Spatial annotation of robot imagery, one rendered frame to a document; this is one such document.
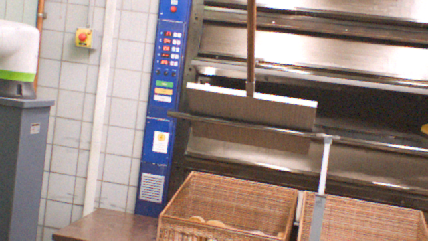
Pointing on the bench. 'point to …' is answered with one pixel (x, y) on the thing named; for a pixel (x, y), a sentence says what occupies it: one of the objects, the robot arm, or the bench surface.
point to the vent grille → (152, 187)
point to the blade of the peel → (245, 109)
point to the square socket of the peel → (250, 88)
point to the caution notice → (160, 142)
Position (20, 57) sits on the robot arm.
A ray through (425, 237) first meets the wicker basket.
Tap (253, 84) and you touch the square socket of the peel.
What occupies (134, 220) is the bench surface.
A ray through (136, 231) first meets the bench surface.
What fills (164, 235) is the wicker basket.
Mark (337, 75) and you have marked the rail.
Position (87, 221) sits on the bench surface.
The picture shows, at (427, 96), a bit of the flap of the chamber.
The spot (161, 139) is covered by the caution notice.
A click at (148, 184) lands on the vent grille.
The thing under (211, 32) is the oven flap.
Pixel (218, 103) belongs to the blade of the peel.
